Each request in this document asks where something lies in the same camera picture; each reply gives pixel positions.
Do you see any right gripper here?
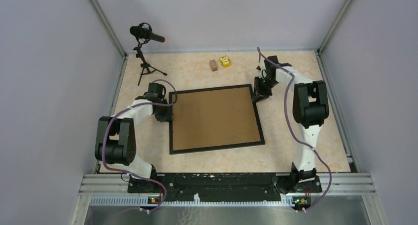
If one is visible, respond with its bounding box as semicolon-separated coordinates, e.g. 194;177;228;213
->
252;77;279;103

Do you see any brown cardboard backing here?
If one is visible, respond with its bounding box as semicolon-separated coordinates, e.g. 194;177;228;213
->
172;87;262;152

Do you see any black picture frame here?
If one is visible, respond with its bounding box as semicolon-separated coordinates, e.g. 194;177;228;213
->
168;84;266;155

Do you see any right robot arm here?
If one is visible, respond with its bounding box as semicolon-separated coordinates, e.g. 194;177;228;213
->
252;56;329;192

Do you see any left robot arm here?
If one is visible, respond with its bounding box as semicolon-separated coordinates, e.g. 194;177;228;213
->
94;79;173;192

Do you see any black tripod stand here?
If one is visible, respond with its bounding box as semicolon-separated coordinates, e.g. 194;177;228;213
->
133;41;168;86

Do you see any yellow owl toy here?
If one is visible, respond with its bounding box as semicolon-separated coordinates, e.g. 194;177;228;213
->
218;56;231;67

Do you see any small wooden block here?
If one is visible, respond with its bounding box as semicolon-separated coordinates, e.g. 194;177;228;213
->
209;60;218;71

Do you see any black microphone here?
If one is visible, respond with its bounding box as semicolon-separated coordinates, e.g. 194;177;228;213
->
129;22;166;43

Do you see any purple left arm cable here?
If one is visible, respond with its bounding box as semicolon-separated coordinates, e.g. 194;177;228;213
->
102;79;178;213

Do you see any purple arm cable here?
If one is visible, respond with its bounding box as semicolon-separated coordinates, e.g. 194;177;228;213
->
102;79;178;213
256;47;332;213

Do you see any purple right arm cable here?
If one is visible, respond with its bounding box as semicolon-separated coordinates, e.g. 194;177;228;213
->
256;47;332;213

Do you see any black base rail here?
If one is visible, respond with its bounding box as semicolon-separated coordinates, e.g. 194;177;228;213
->
127;173;322;202

